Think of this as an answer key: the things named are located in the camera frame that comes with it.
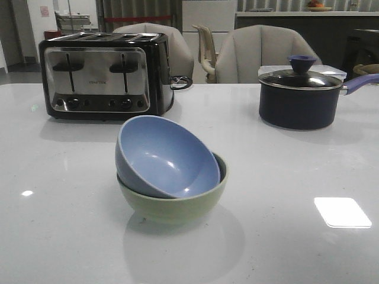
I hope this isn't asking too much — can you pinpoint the blue bowl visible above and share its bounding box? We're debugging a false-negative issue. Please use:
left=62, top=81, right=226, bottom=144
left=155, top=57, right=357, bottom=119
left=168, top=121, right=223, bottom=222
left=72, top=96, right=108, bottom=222
left=115, top=115, right=221, bottom=198

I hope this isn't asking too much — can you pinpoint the green bowl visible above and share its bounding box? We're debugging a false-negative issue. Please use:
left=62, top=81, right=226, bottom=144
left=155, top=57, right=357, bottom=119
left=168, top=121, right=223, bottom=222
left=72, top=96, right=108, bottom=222
left=117, top=153, right=229, bottom=224

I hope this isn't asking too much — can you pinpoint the left beige upholstered chair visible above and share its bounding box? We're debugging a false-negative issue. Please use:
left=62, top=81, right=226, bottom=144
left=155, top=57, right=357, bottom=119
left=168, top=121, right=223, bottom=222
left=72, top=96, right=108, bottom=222
left=113, top=22, right=194, bottom=79

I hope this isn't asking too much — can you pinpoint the beige upholstered chair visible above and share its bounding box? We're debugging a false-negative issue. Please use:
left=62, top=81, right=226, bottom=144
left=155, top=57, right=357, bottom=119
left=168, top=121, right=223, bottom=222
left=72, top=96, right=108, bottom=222
left=113, top=22, right=194, bottom=79
left=215, top=25, right=322, bottom=83

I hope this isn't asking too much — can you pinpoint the cream plastic chair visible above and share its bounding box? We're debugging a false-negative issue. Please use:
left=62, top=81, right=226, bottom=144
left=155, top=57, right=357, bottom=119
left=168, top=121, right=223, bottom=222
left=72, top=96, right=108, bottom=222
left=192, top=25, right=218, bottom=83

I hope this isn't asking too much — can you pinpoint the right beige upholstered chair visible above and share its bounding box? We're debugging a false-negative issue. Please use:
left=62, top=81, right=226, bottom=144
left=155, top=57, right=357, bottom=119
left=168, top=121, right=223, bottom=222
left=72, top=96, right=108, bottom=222
left=215, top=25, right=322, bottom=83

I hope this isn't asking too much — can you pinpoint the dark blue saucepan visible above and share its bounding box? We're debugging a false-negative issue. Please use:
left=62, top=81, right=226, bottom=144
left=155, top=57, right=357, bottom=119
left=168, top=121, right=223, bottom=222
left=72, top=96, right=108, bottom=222
left=259, top=73, right=378, bottom=130

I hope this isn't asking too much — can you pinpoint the black and chrome toaster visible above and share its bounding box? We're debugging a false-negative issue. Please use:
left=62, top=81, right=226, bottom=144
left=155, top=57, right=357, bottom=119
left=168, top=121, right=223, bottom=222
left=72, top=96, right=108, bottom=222
left=39, top=32, right=174, bottom=121

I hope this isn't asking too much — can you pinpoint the glass pot lid blue knob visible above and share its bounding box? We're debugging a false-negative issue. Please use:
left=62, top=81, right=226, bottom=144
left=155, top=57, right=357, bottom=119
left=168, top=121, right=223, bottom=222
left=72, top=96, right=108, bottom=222
left=258, top=55, right=342, bottom=91

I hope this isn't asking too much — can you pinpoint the white cabinet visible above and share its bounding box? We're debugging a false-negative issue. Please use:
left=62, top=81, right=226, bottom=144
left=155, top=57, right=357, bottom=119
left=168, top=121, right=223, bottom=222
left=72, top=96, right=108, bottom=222
left=182, top=1, right=236, bottom=84

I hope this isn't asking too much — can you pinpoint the clear plastic container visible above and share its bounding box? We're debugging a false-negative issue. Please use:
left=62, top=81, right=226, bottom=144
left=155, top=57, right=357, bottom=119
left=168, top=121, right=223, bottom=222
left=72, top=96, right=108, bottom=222
left=258, top=64, right=347, bottom=81

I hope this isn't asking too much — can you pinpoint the metal rack cart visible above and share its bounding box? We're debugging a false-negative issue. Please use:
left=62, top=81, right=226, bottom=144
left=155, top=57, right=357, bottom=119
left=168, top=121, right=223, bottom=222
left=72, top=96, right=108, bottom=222
left=53, top=0, right=98, bottom=33

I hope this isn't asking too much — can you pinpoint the fruit plate on counter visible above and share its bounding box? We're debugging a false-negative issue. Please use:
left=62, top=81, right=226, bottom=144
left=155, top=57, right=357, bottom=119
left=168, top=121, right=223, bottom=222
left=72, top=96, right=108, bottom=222
left=306, top=0, right=332, bottom=12

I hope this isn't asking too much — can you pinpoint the black toaster power cable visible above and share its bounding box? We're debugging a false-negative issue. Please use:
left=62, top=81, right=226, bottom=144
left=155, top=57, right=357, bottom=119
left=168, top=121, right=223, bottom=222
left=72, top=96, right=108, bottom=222
left=169, top=75, right=194, bottom=91

